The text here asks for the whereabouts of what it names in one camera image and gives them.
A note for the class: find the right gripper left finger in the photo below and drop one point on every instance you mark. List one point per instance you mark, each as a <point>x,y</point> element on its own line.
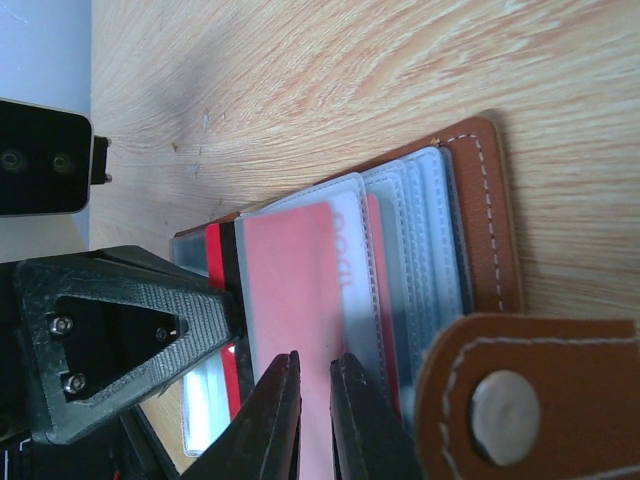
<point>263,440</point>

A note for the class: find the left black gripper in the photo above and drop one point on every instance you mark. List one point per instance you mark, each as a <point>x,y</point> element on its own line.
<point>86,336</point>

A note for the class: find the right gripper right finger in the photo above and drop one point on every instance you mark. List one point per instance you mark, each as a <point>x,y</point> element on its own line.
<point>368,440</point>

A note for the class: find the red credit card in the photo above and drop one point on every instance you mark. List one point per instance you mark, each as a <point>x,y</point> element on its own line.
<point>284,267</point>

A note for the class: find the brown leather card holder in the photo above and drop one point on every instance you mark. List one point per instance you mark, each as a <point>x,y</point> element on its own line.
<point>434,312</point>

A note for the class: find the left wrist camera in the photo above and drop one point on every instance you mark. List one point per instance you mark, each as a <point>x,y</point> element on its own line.
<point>49,160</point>

